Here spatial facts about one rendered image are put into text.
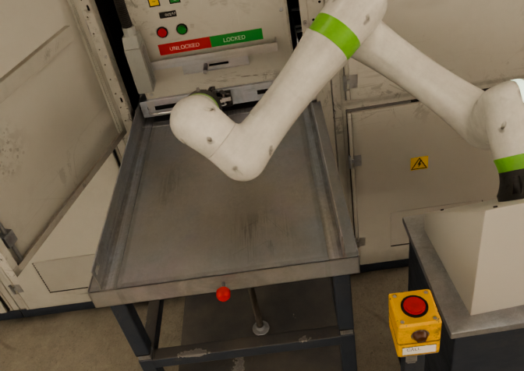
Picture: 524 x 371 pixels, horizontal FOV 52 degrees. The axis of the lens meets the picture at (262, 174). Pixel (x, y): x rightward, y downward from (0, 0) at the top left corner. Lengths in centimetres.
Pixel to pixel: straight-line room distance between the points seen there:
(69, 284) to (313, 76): 152
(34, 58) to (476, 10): 121
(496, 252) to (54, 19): 123
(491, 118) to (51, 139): 110
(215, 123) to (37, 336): 159
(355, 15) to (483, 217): 49
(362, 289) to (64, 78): 138
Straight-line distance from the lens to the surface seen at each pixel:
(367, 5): 121
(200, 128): 112
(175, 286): 126
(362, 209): 202
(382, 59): 136
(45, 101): 154
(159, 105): 178
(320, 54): 117
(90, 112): 170
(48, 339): 246
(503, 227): 107
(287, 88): 116
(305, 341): 147
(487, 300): 123
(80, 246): 217
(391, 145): 186
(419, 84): 137
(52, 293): 241
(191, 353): 151
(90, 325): 242
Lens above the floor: 174
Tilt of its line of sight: 38 degrees down
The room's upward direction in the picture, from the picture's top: 11 degrees counter-clockwise
